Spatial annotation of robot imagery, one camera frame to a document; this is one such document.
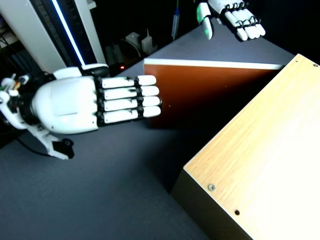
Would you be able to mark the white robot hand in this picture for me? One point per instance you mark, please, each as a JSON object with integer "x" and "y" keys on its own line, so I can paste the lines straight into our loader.
{"x": 65, "y": 105}
{"x": 235, "y": 17}

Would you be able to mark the light wooden cabinet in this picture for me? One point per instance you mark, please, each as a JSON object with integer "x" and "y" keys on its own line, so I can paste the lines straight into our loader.
{"x": 262, "y": 150}

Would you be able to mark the blue and white tube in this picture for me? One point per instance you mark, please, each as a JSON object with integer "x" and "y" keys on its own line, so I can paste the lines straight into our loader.
{"x": 175, "y": 23}

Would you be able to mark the black device with red light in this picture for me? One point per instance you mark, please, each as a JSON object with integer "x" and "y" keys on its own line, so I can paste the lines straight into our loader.
{"x": 115, "y": 57}

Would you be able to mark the white column with blue light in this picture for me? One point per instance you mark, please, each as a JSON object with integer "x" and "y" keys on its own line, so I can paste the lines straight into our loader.
{"x": 30, "y": 30}

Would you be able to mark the grey table cloth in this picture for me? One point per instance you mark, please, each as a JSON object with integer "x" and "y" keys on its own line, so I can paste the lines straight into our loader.
{"x": 100, "y": 187}

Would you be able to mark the white power adapter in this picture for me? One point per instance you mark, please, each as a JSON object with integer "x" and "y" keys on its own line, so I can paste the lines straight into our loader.
{"x": 147, "y": 42}

